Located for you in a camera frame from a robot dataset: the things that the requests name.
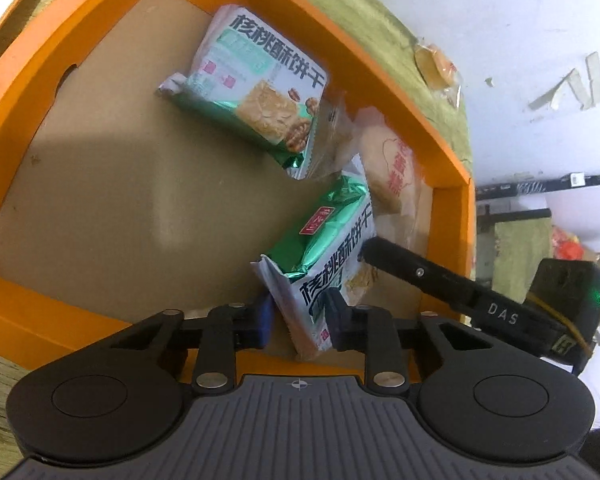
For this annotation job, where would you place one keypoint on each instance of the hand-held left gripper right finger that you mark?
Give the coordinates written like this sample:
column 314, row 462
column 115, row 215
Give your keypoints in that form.
column 334, row 320

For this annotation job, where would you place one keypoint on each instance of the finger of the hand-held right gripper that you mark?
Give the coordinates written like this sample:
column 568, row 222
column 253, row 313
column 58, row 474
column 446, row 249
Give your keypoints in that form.
column 405, row 265

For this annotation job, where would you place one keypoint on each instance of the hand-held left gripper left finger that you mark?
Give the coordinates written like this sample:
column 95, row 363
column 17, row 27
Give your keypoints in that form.
column 266, row 320

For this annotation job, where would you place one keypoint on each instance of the green biscuit packet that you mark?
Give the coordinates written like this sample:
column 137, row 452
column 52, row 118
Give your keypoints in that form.
column 325, row 270
column 252, row 87

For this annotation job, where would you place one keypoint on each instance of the round pastry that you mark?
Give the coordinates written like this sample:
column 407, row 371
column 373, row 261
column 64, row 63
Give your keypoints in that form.
column 387, row 165

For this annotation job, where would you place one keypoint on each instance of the orange cardboard box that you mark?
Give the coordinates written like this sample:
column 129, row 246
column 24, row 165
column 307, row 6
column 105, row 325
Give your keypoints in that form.
column 105, row 185

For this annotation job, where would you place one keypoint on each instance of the wooden desktop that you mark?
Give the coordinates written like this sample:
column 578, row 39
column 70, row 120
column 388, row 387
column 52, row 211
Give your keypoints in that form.
column 380, row 25

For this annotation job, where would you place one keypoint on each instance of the red snack packet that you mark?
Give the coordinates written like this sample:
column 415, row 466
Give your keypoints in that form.
column 572, row 245

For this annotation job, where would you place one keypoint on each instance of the black power strip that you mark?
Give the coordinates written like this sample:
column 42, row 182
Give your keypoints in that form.
column 540, row 186

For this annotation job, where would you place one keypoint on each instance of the small pastry in clear wrapper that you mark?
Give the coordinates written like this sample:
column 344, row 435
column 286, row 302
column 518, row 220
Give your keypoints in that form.
column 436, row 67

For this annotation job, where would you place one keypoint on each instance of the peeling wall tape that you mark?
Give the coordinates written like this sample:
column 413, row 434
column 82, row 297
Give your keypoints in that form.
column 575, row 85

